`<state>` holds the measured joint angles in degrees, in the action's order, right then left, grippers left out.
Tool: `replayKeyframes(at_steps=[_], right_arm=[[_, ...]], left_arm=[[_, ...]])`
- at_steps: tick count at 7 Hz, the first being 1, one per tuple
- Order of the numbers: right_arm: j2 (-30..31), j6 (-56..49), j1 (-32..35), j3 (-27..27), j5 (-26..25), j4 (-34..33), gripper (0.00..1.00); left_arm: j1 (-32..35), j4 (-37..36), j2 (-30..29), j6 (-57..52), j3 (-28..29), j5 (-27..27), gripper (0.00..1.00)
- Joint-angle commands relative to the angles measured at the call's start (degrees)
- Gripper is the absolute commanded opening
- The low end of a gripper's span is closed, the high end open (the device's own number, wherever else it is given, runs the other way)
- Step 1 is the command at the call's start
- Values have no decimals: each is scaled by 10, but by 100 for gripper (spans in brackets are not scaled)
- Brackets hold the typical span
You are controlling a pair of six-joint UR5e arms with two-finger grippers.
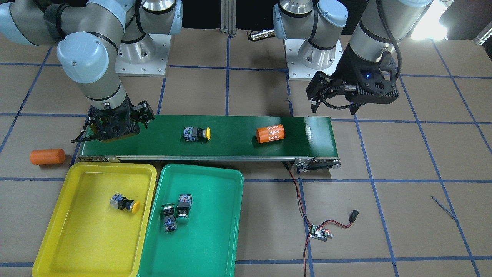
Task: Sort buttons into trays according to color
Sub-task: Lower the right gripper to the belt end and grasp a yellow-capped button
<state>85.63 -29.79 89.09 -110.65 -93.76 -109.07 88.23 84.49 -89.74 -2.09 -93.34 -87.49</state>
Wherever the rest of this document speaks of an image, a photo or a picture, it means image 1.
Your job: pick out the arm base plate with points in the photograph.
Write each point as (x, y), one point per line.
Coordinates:
(304, 61)
(146, 58)

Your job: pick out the plain orange cylinder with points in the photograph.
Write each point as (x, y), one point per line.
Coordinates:
(47, 156)

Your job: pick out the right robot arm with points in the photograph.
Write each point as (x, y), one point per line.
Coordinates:
(96, 41)

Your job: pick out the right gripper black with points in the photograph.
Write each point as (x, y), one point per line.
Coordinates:
(144, 111)

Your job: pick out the green push button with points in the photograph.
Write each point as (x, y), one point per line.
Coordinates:
(169, 221)
(183, 208)

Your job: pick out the motor speed controller board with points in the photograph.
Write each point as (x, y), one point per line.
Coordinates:
(319, 233)

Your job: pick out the yellow push button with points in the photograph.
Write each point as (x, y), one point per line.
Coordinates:
(195, 133)
(121, 202)

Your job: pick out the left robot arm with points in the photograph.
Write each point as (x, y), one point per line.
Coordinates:
(383, 25)

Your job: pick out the aluminium frame post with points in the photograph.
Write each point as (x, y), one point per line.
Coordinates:
(228, 17)

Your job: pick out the orange cylinder with 4680 print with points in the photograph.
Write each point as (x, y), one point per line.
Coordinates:
(270, 133)

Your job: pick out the green plastic tray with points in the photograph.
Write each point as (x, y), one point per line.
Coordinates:
(204, 245)

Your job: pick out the green conveyor belt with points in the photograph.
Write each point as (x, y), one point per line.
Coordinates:
(306, 142)

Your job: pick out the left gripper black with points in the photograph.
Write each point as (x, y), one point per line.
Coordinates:
(348, 67)

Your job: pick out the yellow plastic tray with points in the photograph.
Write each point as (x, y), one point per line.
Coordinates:
(86, 236)

